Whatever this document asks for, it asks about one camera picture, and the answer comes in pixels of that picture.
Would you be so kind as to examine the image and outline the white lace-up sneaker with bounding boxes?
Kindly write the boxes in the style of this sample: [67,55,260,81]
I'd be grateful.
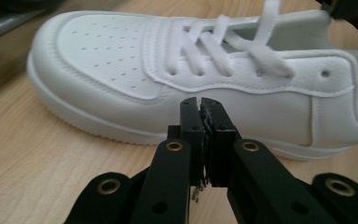
[26,0,358,161]

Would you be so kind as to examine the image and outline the metal frame shoe rack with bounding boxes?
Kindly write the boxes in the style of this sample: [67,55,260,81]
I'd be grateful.
[0,0,67,49]

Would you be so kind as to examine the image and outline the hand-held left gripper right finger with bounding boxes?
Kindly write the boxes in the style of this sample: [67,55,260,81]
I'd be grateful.
[200,97,242,189]

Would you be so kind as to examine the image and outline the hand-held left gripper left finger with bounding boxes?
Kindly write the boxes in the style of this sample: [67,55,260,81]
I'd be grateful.
[167,96,206,189]

